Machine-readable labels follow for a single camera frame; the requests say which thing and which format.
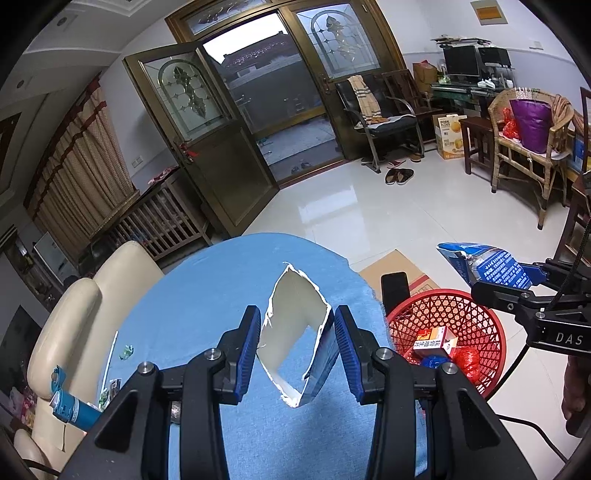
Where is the blue foil packet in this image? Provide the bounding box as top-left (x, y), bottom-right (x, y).
top-left (436, 241), bottom-right (532, 291)

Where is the beige curtain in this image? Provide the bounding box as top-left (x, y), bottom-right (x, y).
top-left (25, 76), bottom-right (139, 243)

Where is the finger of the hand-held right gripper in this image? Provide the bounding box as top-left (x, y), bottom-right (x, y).
top-left (518, 260), bottom-right (591, 302)
top-left (471, 278), bottom-right (563, 325)

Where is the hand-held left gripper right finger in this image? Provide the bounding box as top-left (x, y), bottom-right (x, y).
top-left (333, 305), bottom-right (539, 480)

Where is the orange wall notice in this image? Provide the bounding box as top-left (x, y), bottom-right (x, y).
top-left (471, 0), bottom-right (507, 26)

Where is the purple bag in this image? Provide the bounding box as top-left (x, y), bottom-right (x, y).
top-left (509, 98), bottom-right (553, 154)

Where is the dark wooden stool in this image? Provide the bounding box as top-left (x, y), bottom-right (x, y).
top-left (459, 116), bottom-right (497, 175)

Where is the red plastic basket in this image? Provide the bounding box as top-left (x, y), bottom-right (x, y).
top-left (385, 288), bottom-right (506, 400)

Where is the person's right hand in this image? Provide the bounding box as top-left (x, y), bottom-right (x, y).
top-left (561, 356), bottom-right (591, 438)

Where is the striped towel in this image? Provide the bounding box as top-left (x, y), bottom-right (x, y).
top-left (347, 75), bottom-right (383, 123)

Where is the glass computer desk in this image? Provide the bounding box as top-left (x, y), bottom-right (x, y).
top-left (429, 76), bottom-right (513, 116)

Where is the black rectangular object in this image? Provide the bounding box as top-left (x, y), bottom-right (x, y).
top-left (380, 271), bottom-right (411, 319)

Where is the torn white milk carton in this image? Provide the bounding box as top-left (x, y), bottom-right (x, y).
top-left (256, 262), bottom-right (334, 408)

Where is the open glass panel door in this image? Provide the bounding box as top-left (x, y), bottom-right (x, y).
top-left (124, 41), bottom-right (280, 238)

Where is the dark wooden chair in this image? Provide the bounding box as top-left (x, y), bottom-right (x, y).
top-left (382, 69), bottom-right (444, 134)

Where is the black metal chair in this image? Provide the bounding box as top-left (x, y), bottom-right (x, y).
top-left (335, 74), bottom-right (426, 174)

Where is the black cable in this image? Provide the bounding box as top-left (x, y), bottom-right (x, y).
top-left (487, 240), bottom-right (591, 464)

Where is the white air conditioner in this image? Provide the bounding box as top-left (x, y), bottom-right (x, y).
top-left (33, 231), bottom-right (70, 284)

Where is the wicker chair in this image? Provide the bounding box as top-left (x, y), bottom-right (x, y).
top-left (488, 88), bottom-right (583, 229)

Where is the brown cardboard sheet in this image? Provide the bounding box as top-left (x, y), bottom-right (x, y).
top-left (358, 249), bottom-right (444, 315)

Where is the clear packet with dark items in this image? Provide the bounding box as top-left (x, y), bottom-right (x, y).
top-left (99, 378), bottom-right (120, 409)

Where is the closed glass panel door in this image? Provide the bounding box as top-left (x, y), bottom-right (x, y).
top-left (284, 0), bottom-right (402, 160)

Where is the computer monitor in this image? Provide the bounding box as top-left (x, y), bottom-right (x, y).
top-left (443, 45), bottom-right (481, 78)

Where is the brown cloth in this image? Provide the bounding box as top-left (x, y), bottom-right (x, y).
top-left (551, 95), bottom-right (583, 153)

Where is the white and orange carton box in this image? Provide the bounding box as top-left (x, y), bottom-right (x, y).
top-left (433, 113), bottom-right (465, 160)

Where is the wooden crib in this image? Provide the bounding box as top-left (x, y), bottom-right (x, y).
top-left (90, 171), bottom-right (213, 264)

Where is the red crinkled wrapper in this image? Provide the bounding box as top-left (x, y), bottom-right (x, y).
top-left (452, 346), bottom-right (481, 384)

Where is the black printer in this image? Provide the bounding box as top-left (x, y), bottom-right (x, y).
top-left (478, 46), bottom-right (512, 70)

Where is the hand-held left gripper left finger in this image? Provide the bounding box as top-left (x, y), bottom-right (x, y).
top-left (58, 305), bottom-right (262, 480)

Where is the cream leather sofa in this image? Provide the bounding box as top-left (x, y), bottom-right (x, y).
top-left (14, 240), bottom-right (164, 480)

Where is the blue thermos bottle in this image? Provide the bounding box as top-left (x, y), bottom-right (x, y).
top-left (48, 367), bottom-right (105, 435)

